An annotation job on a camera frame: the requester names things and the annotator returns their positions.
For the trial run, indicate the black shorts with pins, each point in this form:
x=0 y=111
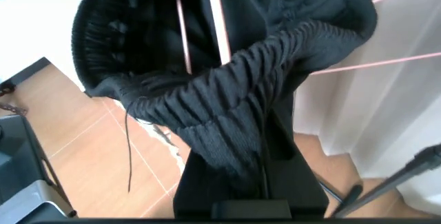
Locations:
x=224 y=107

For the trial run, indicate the black clothes rack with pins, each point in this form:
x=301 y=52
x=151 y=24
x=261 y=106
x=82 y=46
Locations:
x=423 y=160

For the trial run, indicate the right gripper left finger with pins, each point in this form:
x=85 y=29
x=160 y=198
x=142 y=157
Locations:
x=200 y=189

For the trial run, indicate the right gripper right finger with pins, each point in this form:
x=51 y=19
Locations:
x=299 y=182

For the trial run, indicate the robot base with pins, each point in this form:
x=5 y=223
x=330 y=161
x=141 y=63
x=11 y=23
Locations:
x=20 y=169

